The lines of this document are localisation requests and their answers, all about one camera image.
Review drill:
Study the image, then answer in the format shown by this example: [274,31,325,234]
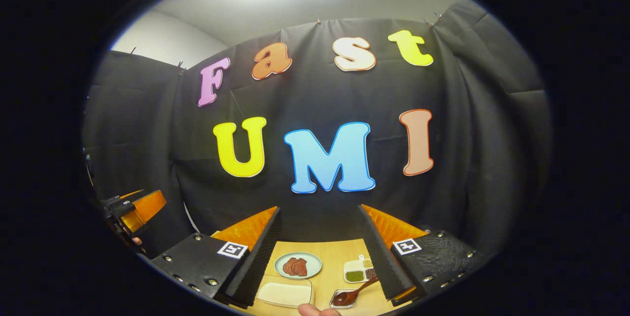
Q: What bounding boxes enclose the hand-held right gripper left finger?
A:
[138,206,284,308]

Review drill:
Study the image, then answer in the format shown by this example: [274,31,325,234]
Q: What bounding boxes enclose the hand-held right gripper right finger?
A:
[357,204,489,307]

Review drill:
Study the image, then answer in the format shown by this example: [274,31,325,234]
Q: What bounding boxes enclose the brown wooden spoon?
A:
[333,277,379,307]

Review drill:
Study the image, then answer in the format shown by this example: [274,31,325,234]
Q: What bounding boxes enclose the small glass chopstick holder dish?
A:
[329,289,360,310]

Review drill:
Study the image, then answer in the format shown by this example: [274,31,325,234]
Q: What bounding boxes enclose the white divided grain dish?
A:
[344,255,378,284]

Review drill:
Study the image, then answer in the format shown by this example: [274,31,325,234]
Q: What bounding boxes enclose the beige cutting board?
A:
[256,275,313,309]

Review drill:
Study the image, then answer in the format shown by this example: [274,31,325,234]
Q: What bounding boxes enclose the pale green round plate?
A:
[274,252,323,280]

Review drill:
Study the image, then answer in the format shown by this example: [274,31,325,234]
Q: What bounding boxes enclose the black backdrop cloth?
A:
[81,0,553,257]

